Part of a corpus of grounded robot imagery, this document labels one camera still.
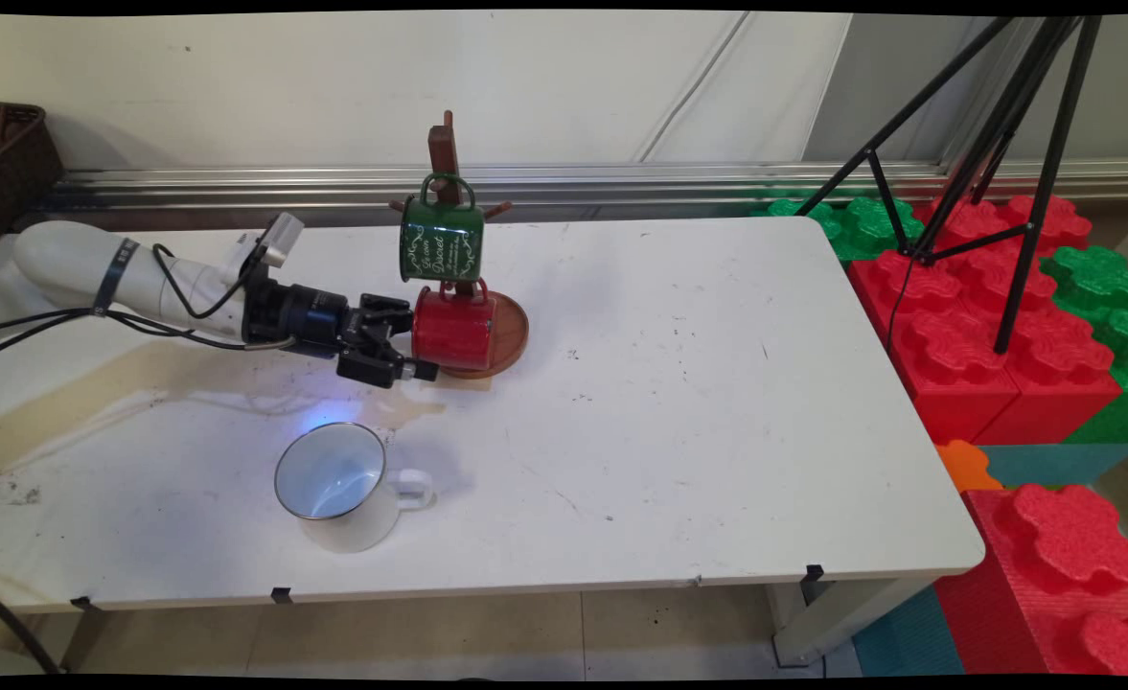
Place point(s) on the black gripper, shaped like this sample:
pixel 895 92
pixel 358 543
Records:
pixel 305 316

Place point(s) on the red enamel mug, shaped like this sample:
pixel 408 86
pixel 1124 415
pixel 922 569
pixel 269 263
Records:
pixel 458 329

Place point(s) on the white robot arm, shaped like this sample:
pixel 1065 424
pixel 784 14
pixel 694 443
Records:
pixel 113 273

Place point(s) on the green enamel mug with print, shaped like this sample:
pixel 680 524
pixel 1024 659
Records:
pixel 441 240

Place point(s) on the brown wooden mug tree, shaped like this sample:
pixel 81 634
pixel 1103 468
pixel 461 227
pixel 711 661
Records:
pixel 511 331

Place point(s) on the white enamel mug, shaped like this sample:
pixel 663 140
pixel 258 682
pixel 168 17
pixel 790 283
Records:
pixel 353 498

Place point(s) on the black table edge clip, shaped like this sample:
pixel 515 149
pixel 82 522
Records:
pixel 282 595
pixel 82 604
pixel 814 573

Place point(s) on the dark brown wicker basket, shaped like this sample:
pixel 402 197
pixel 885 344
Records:
pixel 12 163

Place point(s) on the flat green foam block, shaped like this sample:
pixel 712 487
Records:
pixel 861 225

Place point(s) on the white table leg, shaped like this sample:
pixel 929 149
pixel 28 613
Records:
pixel 832 618

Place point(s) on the large red foam block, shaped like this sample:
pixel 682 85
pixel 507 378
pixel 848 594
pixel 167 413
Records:
pixel 966 355

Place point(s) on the orange foam piece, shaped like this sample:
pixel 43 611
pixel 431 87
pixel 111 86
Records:
pixel 964 465

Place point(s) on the black tripod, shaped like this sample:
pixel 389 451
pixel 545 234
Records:
pixel 1024 153

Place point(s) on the teal foam mat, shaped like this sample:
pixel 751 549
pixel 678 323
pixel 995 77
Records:
pixel 1062 465

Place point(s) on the red foam block with studs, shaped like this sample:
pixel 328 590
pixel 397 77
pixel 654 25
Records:
pixel 1062 585

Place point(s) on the tall green foam block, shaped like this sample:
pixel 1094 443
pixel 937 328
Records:
pixel 1110 307

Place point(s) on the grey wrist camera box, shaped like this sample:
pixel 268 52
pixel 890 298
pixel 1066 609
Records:
pixel 281 240

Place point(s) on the aluminium wall rail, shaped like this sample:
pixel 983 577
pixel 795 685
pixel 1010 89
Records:
pixel 621 182

